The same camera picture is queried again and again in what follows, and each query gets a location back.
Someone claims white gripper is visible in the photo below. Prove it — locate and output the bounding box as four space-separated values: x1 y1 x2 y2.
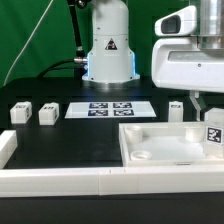
151 4 224 121

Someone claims white square tabletop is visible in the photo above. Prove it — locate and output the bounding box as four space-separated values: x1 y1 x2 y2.
119 122 224 167

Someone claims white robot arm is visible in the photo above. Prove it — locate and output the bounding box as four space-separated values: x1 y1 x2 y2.
82 0 224 100

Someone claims white sheet with tags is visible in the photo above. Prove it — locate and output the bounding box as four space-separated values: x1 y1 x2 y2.
65 101 156 119

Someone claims white left fence piece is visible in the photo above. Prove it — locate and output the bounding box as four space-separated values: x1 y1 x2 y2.
0 130 18 169

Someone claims black hose on stand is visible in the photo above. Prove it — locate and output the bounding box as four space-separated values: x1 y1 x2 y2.
66 0 88 79

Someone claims black thick cable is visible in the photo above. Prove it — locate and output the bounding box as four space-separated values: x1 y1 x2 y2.
37 58 88 80

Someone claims white front fence rail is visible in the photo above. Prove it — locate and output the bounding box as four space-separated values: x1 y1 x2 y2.
0 165 224 197

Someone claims thin white cable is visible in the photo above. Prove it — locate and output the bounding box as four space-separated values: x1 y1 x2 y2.
2 0 55 88

